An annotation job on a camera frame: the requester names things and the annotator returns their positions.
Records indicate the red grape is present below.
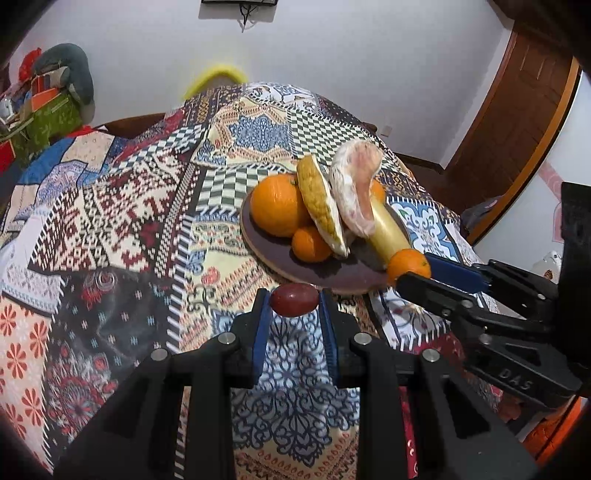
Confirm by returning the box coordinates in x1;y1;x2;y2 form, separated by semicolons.
269;283;320;318

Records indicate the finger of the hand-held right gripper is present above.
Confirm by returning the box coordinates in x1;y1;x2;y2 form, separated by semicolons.
396;272;585;409
425;253;560;324

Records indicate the orange box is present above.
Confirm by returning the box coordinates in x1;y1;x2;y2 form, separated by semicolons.
30;88;64;110

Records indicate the small tangerine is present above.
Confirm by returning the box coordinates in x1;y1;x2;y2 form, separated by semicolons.
387;248;432;287
291;225;334;264

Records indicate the patchwork printed blanket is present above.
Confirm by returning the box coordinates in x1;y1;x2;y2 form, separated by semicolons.
0;82;509;480

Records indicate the green printed bag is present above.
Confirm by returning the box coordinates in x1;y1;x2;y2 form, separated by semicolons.
9;90;84;153

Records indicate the yellow banana piece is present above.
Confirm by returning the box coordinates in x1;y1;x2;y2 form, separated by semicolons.
365;200;411;271

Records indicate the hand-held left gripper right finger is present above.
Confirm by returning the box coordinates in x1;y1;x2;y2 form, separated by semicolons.
320;287;541;480

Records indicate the pomelo wedge with rind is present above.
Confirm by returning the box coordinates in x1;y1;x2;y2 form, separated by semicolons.
296;154;350;258

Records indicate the pink wall sticker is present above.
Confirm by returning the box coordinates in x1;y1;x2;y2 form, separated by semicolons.
540;164;563;241

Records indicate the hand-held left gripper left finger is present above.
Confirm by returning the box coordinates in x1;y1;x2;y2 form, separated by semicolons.
53;288;273;480

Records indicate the wooden door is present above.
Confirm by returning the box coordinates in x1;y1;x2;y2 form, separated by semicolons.
445;28;581;243

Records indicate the black hanging cable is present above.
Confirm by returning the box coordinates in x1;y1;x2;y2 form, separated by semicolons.
238;4;259;32

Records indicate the dark purple round plate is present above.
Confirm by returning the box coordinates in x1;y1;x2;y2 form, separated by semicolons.
240;187;416;296

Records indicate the peeled pink pomelo segment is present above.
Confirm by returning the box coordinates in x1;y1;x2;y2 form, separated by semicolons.
329;141;385;237

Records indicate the red gift bow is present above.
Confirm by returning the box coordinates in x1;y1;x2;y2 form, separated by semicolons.
18;48;42;77

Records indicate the white bag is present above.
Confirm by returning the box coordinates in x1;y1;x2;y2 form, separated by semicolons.
531;251;561;282

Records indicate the grey cloth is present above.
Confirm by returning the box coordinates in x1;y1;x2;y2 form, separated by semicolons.
462;196;504;228

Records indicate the wooden bed frame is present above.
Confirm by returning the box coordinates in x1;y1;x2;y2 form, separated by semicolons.
95;115;167;139

